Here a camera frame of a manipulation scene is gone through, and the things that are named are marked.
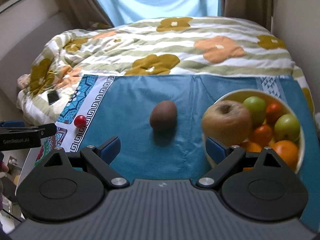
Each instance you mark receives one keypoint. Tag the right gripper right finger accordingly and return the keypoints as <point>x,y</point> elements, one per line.
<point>226,159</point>

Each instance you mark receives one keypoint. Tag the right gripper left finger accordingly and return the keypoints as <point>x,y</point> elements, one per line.
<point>98,160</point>

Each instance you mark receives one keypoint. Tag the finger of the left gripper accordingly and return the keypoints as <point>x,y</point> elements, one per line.
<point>47,130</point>
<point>12,124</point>

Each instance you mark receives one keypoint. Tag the large tan apple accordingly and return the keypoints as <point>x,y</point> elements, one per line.
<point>227,121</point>

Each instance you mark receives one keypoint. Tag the red cherry tomato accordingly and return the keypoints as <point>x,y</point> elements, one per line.
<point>80,121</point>

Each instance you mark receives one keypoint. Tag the green apple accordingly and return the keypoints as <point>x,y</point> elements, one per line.
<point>287,127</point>
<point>257,109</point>

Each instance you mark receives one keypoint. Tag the brown kiwi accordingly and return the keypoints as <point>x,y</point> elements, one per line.
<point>163,116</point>

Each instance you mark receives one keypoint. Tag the person's hand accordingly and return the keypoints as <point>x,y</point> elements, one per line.
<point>3,167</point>

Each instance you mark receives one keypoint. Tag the orange front left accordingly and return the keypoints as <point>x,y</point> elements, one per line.
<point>251,146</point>

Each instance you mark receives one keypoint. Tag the orange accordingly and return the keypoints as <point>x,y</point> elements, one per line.
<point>288,151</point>
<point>251,146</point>

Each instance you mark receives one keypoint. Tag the black phone on bed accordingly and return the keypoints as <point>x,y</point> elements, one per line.
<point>53,96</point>

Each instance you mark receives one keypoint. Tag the small tangerine middle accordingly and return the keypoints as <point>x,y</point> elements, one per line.
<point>262,135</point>

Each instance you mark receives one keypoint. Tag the small tangerine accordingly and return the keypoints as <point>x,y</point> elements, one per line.
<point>273,112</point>
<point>262,135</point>

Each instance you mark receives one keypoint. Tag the cream bowl with yellow print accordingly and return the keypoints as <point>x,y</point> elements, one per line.
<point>242,94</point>

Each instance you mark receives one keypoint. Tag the orange front right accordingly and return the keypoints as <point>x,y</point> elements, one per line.
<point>288,151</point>

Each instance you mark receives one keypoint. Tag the small tangerine back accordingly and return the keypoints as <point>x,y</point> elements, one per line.
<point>273,112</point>

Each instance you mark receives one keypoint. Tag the blue patterned tablecloth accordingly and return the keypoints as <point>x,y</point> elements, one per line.
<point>121,106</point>

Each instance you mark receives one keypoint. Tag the floral striped duvet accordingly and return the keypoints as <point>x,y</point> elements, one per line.
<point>221,46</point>

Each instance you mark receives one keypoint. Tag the brown left curtain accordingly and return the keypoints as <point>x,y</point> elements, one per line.
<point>83,13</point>

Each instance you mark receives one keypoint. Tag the brown curtain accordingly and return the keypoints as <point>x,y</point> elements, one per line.
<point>258,11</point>
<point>83,13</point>

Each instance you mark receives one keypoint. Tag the brown right curtain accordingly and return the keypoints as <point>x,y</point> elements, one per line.
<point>258,11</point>

